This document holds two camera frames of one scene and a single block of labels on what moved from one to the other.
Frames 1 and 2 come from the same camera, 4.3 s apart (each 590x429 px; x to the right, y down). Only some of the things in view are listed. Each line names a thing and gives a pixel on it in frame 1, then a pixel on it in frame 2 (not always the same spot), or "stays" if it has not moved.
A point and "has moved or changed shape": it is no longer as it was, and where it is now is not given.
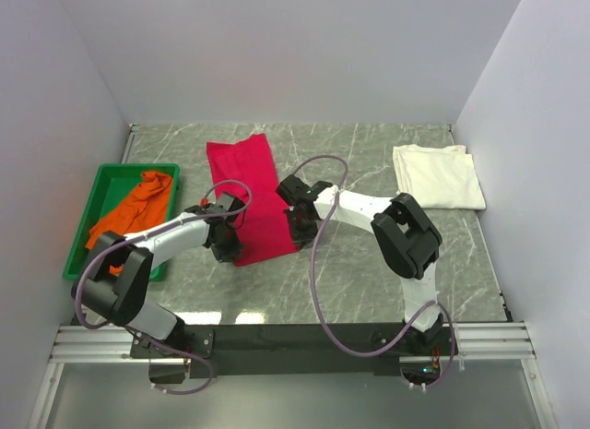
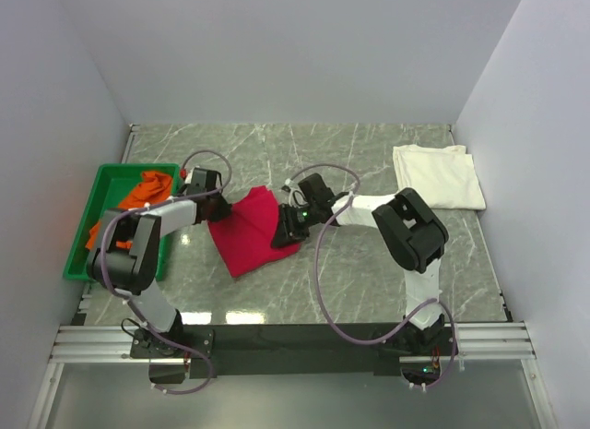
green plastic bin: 112,183 stays
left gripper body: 230,247 to 220,207
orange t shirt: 145,207 stays
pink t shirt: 247,169 has moved or changed shape
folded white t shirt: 441,178 stays
